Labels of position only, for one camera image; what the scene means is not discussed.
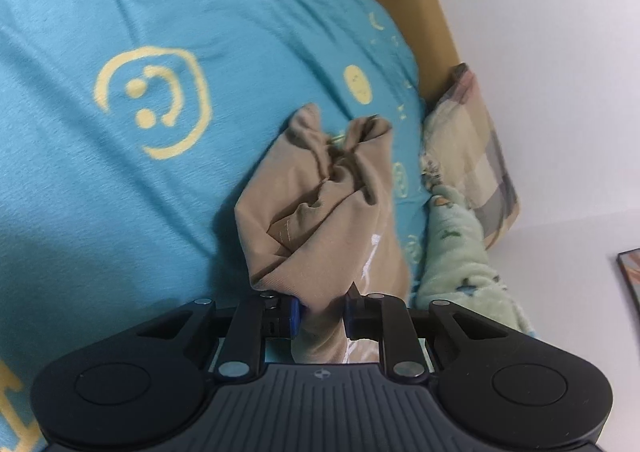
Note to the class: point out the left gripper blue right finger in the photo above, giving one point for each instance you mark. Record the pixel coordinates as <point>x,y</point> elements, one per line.
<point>386,320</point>

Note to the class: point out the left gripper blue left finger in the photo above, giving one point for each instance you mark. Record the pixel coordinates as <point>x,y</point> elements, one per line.
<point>246,330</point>

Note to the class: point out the tan beige garment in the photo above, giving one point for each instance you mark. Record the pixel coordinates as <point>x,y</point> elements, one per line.
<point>317,218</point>

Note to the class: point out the light green printed blanket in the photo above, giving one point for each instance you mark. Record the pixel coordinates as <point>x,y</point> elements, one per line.
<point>457,265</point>

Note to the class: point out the plaid beige pillow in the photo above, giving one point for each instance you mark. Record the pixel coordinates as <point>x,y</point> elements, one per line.
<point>461,149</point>

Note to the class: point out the turquoise patterned bed sheet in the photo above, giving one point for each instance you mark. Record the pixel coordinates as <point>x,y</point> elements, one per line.
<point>129,129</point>

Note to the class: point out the tan wooden headboard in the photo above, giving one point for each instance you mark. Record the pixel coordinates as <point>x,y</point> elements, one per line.
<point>424,26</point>

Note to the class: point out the dark picture frame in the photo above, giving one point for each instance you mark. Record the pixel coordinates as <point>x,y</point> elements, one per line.
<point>629,263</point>

